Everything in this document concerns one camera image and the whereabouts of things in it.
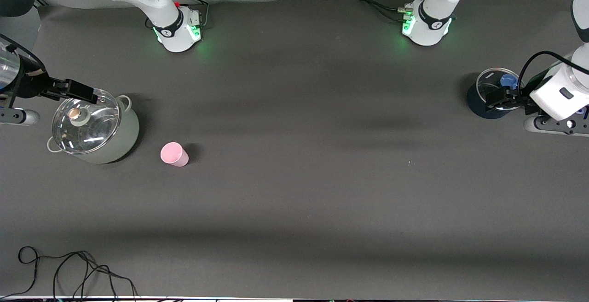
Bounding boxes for pink plastic cup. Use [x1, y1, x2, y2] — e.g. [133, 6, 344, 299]
[160, 142, 189, 168]

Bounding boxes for glass lid blue knob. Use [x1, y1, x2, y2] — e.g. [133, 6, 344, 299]
[476, 67, 521, 111]

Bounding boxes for dark blue saucepan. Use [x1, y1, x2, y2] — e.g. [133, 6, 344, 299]
[467, 70, 520, 119]

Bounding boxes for glass pot lid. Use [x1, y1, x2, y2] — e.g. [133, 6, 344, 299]
[52, 88, 121, 155]

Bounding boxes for pale green cooking pot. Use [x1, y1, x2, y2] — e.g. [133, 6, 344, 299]
[46, 91, 140, 164]

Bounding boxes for dark grey table mat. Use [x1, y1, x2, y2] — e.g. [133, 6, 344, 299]
[0, 0, 589, 300]

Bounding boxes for black right arm base cables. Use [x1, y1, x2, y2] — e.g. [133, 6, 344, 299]
[174, 0, 210, 29]

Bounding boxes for thin black loose cable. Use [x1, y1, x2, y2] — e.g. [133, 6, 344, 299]
[0, 246, 139, 301]

